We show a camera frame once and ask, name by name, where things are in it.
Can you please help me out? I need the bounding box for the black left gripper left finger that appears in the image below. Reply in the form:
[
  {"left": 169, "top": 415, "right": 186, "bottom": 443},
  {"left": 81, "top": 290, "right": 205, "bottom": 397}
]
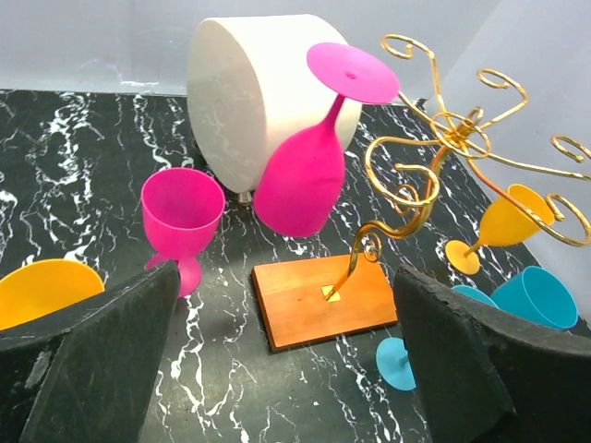
[{"left": 1, "top": 261, "right": 180, "bottom": 442}]

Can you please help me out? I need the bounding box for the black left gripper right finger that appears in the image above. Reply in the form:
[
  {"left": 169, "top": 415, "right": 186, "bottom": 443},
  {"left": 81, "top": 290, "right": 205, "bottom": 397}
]
[{"left": 393, "top": 265, "right": 590, "bottom": 442}]

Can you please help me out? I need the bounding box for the blue wine glass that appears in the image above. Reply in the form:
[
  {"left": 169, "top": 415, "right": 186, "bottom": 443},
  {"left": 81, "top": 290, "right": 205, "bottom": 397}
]
[
  {"left": 375, "top": 284, "right": 500, "bottom": 392},
  {"left": 491, "top": 266, "right": 579, "bottom": 330}
]

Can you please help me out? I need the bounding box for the orange wine glass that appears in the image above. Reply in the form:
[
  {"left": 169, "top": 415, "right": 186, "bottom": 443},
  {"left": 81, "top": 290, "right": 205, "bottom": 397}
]
[
  {"left": 1, "top": 258, "right": 104, "bottom": 329},
  {"left": 445, "top": 184, "right": 555, "bottom": 275}
]

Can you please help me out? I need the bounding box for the pink wine glass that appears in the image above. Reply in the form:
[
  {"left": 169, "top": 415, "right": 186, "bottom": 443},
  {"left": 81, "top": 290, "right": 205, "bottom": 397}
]
[
  {"left": 253, "top": 42, "right": 401, "bottom": 237},
  {"left": 140, "top": 167, "right": 226, "bottom": 297}
]

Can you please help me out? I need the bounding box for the white cylindrical container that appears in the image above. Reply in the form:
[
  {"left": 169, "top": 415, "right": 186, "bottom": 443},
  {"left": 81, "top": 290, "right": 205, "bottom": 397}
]
[{"left": 187, "top": 14, "right": 345, "bottom": 196}]

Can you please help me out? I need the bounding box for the gold wire wine glass rack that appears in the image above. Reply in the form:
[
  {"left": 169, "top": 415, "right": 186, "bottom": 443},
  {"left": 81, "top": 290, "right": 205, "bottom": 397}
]
[{"left": 251, "top": 32, "right": 591, "bottom": 354}]

